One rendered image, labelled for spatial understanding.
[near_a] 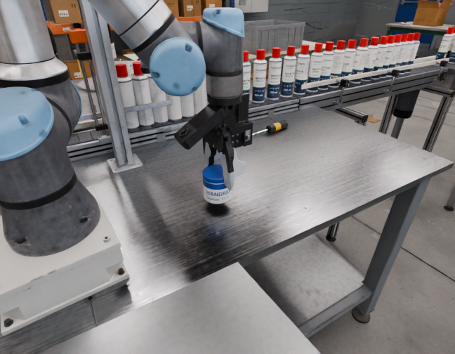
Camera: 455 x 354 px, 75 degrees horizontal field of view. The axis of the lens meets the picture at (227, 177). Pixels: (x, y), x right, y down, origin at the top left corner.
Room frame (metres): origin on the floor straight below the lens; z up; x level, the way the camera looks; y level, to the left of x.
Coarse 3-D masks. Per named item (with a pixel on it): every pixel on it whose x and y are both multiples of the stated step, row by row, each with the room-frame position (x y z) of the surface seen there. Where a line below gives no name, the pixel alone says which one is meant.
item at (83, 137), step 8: (256, 104) 1.19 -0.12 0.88; (264, 104) 1.19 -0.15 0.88; (184, 120) 1.01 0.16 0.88; (144, 128) 0.94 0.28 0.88; (152, 128) 0.95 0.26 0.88; (72, 136) 0.87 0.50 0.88; (80, 136) 0.87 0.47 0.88; (88, 136) 0.87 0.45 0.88; (96, 136) 0.87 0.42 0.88; (72, 144) 0.82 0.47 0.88
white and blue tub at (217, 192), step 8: (208, 168) 0.61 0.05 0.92; (216, 168) 0.61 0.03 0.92; (208, 176) 0.57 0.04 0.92; (216, 176) 0.57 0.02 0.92; (208, 184) 0.56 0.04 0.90; (216, 184) 0.56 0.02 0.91; (224, 184) 0.56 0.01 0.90; (208, 192) 0.57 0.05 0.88; (216, 192) 0.56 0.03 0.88; (224, 192) 0.56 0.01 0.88; (208, 200) 0.57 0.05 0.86; (216, 200) 0.56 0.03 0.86; (224, 200) 0.56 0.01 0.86
